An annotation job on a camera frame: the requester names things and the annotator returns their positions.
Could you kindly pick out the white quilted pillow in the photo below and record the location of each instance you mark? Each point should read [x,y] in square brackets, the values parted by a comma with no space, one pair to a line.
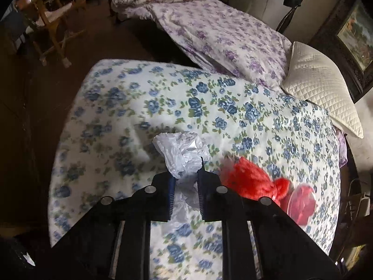
[317,84]

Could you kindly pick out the purple floral jacket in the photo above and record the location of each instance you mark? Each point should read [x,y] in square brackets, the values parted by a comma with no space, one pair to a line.
[342,148]

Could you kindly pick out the framed picture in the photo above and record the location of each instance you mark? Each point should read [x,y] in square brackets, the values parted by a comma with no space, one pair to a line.
[358,40]

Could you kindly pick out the wooden folding chair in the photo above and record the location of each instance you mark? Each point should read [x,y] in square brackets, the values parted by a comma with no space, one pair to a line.
[49,23]

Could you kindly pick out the black metal headboard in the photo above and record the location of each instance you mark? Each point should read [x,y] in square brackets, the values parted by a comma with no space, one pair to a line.
[287,20]

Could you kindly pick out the blue floral blanket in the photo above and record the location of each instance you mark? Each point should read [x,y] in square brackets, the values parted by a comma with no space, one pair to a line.
[204,102]

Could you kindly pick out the clear cup with red lid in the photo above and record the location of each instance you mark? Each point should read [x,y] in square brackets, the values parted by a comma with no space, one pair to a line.
[301,204]

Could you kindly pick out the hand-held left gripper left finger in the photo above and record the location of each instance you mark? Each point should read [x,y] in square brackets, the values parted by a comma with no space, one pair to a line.
[171,198]

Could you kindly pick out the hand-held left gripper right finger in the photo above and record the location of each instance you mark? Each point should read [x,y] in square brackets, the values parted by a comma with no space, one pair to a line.
[201,204]

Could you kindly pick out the white plastic bag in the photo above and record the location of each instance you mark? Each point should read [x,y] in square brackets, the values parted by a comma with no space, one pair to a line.
[183,151]

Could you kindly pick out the purple floral quilt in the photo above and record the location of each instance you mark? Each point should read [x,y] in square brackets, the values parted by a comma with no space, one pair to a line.
[221,35]

